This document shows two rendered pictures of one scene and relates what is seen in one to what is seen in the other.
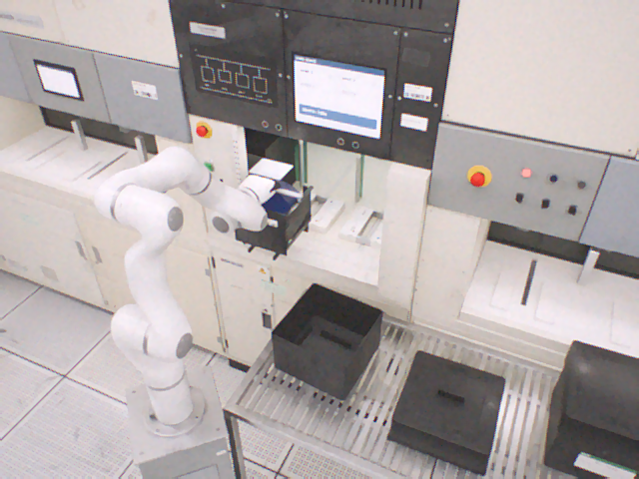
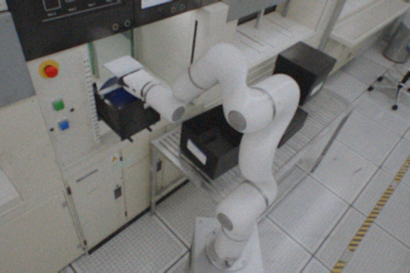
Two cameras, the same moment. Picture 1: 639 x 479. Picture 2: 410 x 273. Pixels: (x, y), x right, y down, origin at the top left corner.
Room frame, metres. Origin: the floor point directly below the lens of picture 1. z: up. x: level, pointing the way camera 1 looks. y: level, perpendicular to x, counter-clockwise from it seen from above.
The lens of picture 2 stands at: (1.08, 1.08, 1.99)
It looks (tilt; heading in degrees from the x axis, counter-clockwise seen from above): 46 degrees down; 281
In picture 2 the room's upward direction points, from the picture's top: 11 degrees clockwise
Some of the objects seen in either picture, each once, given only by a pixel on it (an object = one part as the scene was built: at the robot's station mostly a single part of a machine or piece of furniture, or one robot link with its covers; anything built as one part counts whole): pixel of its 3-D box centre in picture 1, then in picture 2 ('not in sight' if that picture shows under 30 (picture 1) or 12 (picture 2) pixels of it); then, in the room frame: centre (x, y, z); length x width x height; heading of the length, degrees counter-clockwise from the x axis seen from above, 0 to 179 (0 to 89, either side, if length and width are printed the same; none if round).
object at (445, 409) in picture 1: (448, 404); (274, 115); (1.00, -0.39, 0.83); 0.29 x 0.29 x 0.13; 67
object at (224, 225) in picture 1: (233, 214); (167, 103); (1.40, 0.27, 1.25); 0.13 x 0.09 x 0.08; 155
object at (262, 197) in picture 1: (255, 190); (141, 84); (1.54, 0.22, 1.25); 0.11 x 0.10 x 0.07; 155
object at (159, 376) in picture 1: (148, 343); (238, 215); (1.04, 0.49, 1.07); 0.19 x 0.12 x 0.24; 65
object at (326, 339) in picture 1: (327, 338); (217, 140); (1.24, -0.03, 0.85); 0.28 x 0.28 x 0.17; 60
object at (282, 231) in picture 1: (272, 207); (126, 97); (1.63, 0.17, 1.11); 0.24 x 0.20 x 0.32; 65
